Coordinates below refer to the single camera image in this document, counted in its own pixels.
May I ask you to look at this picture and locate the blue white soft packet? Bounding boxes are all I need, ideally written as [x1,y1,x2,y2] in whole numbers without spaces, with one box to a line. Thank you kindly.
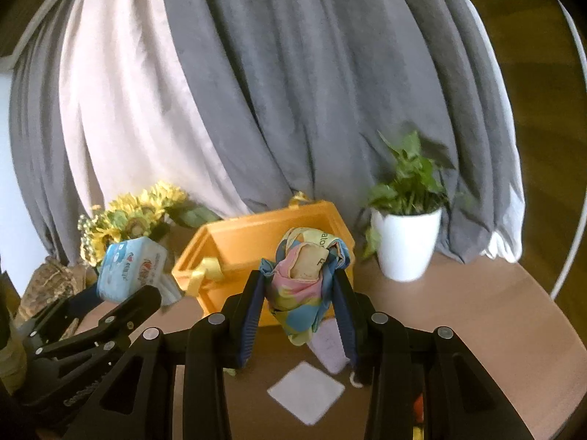
[97,237,168,304]

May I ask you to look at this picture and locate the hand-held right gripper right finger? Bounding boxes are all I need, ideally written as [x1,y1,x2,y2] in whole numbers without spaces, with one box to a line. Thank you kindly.
[331,277,533,440]

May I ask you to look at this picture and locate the colourful patchwork scarf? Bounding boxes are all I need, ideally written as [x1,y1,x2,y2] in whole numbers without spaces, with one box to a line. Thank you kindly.
[259,227,354,347]

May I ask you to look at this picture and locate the brown patterned cloth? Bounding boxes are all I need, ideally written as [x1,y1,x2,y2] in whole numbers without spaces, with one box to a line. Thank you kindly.
[16,259,99,340]

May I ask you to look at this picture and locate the black red yellow plush toy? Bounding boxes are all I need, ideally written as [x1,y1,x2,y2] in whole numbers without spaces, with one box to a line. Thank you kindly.
[413,394,425,440]

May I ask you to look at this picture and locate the white sheer curtain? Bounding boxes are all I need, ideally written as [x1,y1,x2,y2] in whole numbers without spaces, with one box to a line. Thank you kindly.
[481,114,526,262]

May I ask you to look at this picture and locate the sunflower bouquet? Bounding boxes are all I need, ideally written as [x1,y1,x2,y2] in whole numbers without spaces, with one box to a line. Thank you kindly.
[78,182,221,267]

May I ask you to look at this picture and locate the white square cloth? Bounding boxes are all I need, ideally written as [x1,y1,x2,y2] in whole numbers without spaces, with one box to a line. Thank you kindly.
[267,361,346,425]

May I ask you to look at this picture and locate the orange plastic crate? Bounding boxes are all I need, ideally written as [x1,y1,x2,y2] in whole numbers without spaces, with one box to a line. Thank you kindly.
[172,199,356,328]

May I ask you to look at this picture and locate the beige curtain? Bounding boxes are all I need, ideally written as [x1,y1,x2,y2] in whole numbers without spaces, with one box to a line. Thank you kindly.
[59,0,258,221]

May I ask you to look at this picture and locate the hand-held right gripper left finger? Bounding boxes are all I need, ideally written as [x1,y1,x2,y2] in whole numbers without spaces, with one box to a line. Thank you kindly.
[64,271,269,440]

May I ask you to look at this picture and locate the grey curtain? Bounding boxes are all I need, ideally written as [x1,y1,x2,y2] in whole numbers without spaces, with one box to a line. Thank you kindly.
[9,0,108,264]
[158,0,521,264]

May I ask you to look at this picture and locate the green plant in white pot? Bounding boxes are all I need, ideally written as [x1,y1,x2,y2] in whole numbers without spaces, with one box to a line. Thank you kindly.
[362,131,455,282]

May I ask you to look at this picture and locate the pale pink paper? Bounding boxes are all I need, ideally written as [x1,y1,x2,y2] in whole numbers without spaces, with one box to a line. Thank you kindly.
[307,318,351,374]

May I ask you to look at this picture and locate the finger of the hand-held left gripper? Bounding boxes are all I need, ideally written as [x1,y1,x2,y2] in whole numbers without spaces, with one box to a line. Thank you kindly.
[21,283,105,344]
[91,285,162,336]

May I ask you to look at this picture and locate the grey ribbed vase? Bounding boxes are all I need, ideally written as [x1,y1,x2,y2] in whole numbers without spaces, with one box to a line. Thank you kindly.
[153,275,184,305]

